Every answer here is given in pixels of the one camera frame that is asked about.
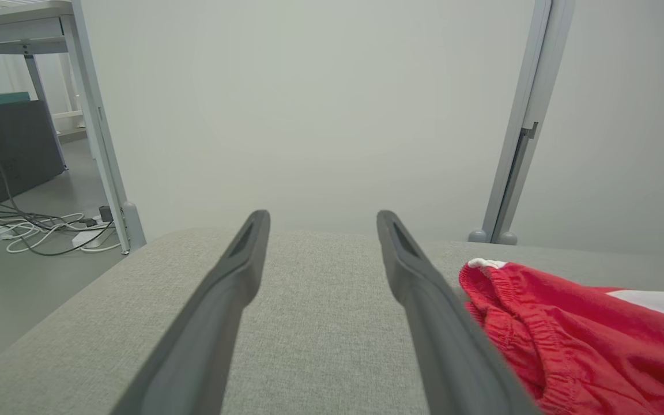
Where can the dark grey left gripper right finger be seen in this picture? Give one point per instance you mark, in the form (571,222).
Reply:
(447,346)

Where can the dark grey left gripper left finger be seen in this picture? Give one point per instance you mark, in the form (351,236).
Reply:
(205,328)

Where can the red basketball shorts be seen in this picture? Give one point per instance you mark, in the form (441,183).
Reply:
(585,346)

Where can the grey fabric padded table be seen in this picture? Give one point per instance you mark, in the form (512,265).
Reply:
(320,323)

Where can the black power adapter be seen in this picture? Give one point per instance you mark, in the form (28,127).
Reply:
(105,214)

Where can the dark grey box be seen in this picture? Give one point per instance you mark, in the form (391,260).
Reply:
(15,150)

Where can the white metal table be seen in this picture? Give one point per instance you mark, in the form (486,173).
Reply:
(15,26)

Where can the grey cylindrical post foot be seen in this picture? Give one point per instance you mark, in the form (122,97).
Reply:
(478,236)
(507,238)

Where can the grey panel post foot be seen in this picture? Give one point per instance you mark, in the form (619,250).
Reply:
(134,227)

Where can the white panel edge post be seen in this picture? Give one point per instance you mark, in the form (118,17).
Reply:
(93,104)

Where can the grey partition post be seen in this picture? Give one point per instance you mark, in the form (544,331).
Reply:
(531,86)

